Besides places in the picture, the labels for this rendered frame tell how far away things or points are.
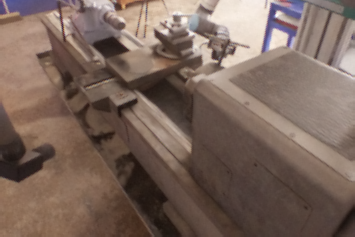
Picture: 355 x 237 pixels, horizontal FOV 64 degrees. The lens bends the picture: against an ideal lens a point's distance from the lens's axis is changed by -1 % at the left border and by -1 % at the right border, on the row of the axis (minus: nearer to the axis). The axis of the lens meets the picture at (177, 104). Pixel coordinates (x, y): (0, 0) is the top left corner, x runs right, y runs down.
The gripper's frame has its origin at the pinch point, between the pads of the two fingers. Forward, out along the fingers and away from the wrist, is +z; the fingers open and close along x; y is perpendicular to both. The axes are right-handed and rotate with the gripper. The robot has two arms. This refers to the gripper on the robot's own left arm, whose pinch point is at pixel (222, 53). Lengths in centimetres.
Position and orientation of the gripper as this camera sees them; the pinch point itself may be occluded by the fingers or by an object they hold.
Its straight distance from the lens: 127.4
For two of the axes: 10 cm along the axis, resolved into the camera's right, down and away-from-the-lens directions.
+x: 9.6, 2.8, 0.4
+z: -1.0, 4.8, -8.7
